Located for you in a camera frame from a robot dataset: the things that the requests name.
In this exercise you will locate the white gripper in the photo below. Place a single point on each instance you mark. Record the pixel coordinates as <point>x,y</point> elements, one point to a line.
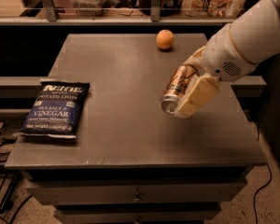
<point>223,56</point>

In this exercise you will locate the orange soda can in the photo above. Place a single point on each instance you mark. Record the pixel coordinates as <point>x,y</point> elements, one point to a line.
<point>176,88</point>

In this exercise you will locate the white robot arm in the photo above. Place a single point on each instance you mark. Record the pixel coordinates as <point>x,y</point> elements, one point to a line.
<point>257,32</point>

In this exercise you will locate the colourful snack bag on shelf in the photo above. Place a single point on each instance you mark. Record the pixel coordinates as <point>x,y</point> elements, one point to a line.
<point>214,8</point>

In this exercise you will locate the blue kettle chip bag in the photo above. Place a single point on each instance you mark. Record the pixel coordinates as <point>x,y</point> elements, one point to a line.
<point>57,109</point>

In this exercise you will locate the orange fruit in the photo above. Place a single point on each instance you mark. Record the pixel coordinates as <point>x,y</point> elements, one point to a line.
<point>164,39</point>

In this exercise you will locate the grey drawer cabinet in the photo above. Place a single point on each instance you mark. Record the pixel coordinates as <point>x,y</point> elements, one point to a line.
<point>184,169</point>

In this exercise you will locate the clear plastic container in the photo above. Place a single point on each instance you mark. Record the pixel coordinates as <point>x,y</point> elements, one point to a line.
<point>88,7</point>

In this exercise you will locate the upper drawer knob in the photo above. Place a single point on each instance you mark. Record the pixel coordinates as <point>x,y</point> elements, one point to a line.
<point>137,198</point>

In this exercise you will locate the grey metal shelf rail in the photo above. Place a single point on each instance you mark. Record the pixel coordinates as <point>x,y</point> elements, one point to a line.
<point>44,12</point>

